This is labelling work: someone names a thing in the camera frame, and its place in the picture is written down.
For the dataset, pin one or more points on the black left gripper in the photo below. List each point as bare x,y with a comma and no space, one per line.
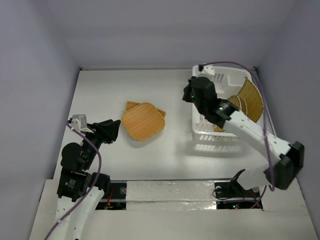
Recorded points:
111,132

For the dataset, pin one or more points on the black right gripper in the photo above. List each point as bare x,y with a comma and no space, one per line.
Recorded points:
187,93

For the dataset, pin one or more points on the orange triangular woven plate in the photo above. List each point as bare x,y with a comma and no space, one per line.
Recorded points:
130,104

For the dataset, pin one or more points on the orange rounded-square woven plate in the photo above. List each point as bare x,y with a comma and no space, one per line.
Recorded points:
143,121

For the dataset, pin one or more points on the large square bamboo mat plate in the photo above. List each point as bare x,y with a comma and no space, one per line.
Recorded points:
253,102

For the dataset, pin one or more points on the green-rimmed rectangular woven plate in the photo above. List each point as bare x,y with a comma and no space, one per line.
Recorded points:
234,99

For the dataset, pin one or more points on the green-rimmed round woven plate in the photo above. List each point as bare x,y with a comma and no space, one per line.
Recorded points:
244,106

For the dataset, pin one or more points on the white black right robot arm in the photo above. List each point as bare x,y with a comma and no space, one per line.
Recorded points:
285,159

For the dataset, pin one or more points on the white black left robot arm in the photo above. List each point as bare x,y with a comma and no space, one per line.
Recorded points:
81,183

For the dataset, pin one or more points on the white plastic dish rack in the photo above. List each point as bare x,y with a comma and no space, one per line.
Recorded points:
227,81

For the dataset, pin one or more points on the white foam strip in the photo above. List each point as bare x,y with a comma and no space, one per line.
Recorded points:
177,195

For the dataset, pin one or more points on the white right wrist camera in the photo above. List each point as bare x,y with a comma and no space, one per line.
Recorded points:
206,69

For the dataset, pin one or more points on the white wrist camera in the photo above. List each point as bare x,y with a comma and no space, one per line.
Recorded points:
79,122
206,69

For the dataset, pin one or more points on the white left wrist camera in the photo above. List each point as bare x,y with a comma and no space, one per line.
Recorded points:
79,122

